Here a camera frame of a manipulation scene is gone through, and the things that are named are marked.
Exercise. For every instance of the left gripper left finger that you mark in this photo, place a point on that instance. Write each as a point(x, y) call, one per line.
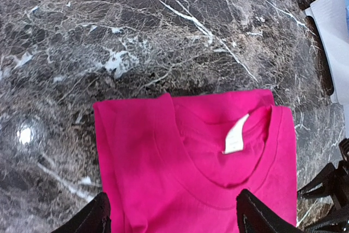
point(93, 218)

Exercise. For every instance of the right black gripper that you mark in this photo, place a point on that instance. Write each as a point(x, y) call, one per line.
point(327, 183)

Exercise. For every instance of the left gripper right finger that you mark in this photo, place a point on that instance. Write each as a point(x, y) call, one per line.
point(254, 216)

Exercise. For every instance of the red t-shirt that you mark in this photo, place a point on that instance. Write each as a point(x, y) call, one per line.
point(177, 164)

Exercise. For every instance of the white plastic laundry bin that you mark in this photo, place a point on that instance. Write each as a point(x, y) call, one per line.
point(330, 19)

